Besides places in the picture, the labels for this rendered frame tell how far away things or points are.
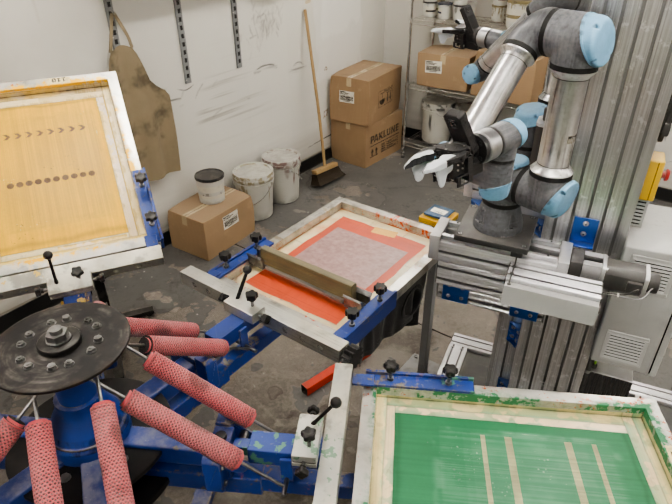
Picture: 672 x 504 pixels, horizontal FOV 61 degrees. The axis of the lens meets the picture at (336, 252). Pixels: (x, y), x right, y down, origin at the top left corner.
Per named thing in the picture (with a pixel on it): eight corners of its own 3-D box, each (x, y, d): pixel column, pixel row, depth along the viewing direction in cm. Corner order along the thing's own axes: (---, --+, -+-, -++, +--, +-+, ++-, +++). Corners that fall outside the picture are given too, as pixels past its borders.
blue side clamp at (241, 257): (265, 251, 227) (264, 236, 223) (275, 255, 224) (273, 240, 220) (209, 287, 206) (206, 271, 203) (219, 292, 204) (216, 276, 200)
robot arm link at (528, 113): (503, 141, 213) (509, 105, 206) (524, 132, 220) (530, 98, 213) (531, 150, 205) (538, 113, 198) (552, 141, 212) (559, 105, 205)
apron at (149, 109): (177, 167, 394) (149, 3, 338) (184, 169, 390) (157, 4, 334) (111, 195, 358) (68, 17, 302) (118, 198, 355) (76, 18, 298)
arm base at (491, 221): (525, 219, 183) (531, 191, 177) (517, 241, 171) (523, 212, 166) (478, 210, 188) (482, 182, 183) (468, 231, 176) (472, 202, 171)
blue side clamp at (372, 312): (383, 301, 199) (384, 285, 195) (396, 307, 196) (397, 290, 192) (332, 349, 178) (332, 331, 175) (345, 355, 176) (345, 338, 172)
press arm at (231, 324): (246, 316, 184) (244, 304, 181) (259, 323, 181) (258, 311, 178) (206, 345, 172) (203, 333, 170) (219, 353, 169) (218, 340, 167)
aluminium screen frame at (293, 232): (339, 203, 258) (339, 196, 256) (456, 243, 229) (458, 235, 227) (210, 286, 205) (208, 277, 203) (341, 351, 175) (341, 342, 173)
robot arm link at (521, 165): (497, 185, 181) (503, 144, 174) (534, 199, 173) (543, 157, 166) (474, 196, 175) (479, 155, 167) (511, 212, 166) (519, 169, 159)
